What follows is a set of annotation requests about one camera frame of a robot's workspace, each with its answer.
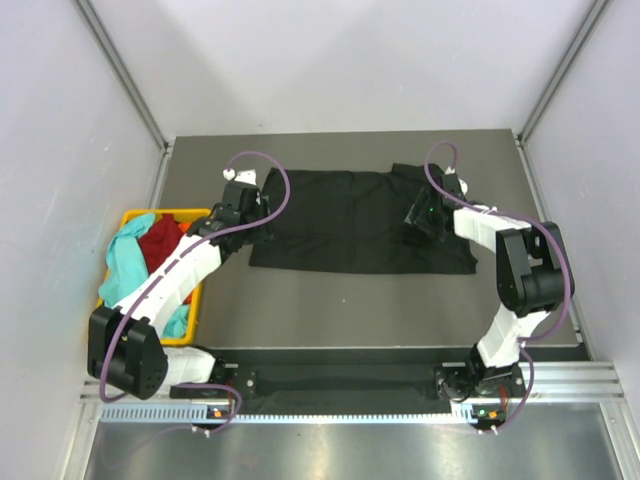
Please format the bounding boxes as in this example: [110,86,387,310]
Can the black t-shirt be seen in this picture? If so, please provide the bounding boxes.
[249,164,477,275]

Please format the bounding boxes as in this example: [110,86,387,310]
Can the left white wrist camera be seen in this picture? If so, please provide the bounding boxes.
[222,168,257,186]

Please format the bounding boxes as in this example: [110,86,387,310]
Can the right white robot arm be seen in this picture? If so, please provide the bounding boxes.
[405,170,575,396]

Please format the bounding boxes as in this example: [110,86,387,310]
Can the teal t-shirt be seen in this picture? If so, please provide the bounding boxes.
[98,213,158,308]

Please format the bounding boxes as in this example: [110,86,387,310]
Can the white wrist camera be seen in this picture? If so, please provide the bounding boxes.
[442,167,468,200]
[222,168,257,186]

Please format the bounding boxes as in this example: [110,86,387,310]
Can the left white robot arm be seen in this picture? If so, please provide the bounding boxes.
[87,170,270,402]

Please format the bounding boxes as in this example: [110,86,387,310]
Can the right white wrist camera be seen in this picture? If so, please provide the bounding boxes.
[442,167,468,200]

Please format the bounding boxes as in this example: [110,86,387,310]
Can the aluminium frame post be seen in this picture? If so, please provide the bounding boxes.
[71,0,169,152]
[515,0,612,147]

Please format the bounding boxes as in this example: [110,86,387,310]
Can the slotted grey cable duct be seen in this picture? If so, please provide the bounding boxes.
[100,403,499,426]

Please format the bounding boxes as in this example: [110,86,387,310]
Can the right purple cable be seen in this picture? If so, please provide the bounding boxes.
[423,142,574,434]

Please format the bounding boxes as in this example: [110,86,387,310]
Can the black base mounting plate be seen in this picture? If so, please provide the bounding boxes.
[169,347,526,416]

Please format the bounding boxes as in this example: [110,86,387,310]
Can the right aluminium frame post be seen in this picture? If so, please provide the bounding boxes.
[515,0,612,147]

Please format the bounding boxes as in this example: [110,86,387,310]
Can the dark red t-shirt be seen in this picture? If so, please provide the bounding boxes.
[138,214,184,273]

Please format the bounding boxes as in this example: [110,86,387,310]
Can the left aluminium frame post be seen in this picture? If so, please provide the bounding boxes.
[71,0,169,152]

